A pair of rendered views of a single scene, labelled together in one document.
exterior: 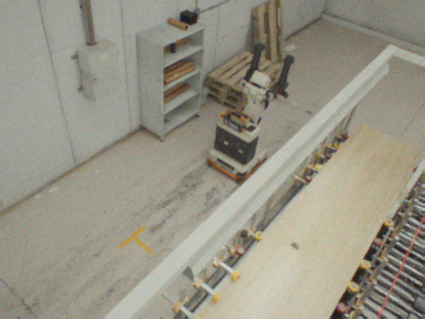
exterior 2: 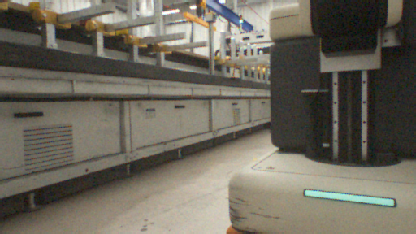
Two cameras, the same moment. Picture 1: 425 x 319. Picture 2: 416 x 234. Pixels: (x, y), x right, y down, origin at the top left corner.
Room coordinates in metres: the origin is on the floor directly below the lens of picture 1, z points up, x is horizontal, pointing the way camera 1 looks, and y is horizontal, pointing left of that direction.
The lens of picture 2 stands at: (4.90, -0.93, 0.48)
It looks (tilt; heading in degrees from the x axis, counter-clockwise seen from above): 3 degrees down; 173
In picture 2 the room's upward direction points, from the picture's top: 2 degrees counter-clockwise
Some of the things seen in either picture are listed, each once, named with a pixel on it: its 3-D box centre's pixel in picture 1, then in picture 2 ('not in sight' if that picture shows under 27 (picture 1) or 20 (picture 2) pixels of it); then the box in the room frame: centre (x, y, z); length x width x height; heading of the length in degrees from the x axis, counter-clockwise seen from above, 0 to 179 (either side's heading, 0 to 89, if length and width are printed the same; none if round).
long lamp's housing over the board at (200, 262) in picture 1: (313, 135); not in sight; (1.84, -0.60, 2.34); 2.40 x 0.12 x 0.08; 146
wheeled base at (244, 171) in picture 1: (237, 155); (349, 193); (4.03, -0.36, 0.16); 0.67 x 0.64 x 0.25; 146
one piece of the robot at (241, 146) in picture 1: (238, 135); (350, 65); (3.96, -0.31, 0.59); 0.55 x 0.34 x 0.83; 56
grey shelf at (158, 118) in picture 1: (172, 80); not in sight; (4.80, 0.72, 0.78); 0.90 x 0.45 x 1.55; 146
